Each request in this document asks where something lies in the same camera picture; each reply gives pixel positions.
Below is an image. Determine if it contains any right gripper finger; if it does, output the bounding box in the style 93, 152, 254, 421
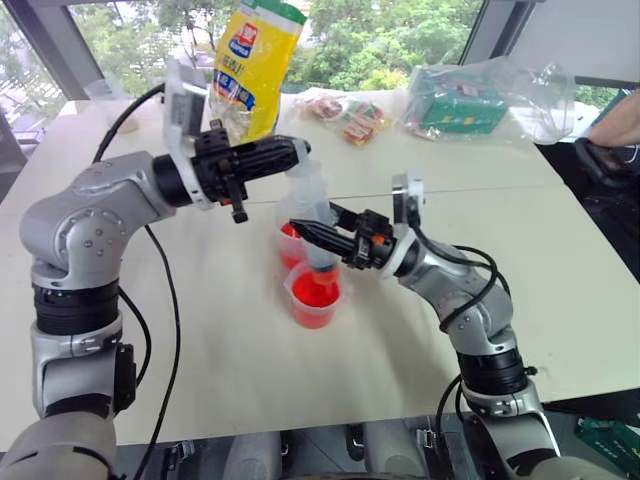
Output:
328, 201, 363, 231
289, 219, 359, 262

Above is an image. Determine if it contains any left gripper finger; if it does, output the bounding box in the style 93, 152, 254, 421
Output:
239, 156, 297, 183
233, 136, 301, 164

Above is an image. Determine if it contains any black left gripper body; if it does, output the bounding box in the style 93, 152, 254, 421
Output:
192, 127, 251, 225

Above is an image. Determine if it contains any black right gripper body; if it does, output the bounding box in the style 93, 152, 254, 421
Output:
343, 209, 397, 272

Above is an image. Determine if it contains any clear plastic bottle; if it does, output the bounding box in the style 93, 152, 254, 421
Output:
277, 139, 344, 297

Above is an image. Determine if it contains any clear plastic cup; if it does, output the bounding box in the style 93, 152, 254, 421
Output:
276, 219, 309, 274

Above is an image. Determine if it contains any clear cup with spout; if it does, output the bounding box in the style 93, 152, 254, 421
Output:
283, 259, 347, 330

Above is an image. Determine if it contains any red snack packets bag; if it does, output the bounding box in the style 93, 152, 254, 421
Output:
298, 93, 354, 122

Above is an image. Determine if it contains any yellow snack bag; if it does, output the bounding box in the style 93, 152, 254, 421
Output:
206, 0, 309, 147

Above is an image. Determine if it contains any red green snack packet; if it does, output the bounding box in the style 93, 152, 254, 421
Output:
341, 98, 392, 147

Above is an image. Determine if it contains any white plastic container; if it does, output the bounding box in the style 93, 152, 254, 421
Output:
81, 78, 140, 135

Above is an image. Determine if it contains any green cardboard box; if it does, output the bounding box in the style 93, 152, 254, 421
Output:
418, 68, 507, 136

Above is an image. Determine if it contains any grey window pillar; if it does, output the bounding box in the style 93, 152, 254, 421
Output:
7, 0, 107, 102
458, 0, 640, 87

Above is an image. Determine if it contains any grey rounded robot housing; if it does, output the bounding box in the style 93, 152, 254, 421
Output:
227, 430, 284, 480
362, 419, 427, 479

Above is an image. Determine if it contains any clear plastic bag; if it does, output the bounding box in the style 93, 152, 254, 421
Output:
398, 55, 577, 147

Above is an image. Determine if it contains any black chair armrest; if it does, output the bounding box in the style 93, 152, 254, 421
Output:
573, 136, 640, 190

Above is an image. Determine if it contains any green printed box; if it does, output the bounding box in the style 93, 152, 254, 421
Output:
573, 416, 640, 465

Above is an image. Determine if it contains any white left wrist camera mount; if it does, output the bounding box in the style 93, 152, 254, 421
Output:
163, 55, 221, 212

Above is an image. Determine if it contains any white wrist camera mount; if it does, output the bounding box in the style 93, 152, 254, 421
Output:
378, 172, 427, 279
163, 55, 221, 212

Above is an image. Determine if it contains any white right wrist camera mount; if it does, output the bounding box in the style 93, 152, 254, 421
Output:
378, 172, 427, 279

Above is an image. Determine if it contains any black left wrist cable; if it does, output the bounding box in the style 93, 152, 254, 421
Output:
91, 82, 167, 164

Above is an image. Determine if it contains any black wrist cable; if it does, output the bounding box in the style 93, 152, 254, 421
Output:
412, 219, 512, 331
91, 82, 167, 164

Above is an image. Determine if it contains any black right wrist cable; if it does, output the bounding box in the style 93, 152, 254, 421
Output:
412, 219, 512, 331

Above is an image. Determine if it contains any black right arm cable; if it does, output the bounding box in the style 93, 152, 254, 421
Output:
434, 372, 469, 437

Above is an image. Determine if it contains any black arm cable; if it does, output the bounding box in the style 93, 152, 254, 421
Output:
434, 372, 469, 437
117, 223, 182, 480

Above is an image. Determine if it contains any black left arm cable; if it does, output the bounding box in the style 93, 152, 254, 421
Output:
117, 223, 182, 480

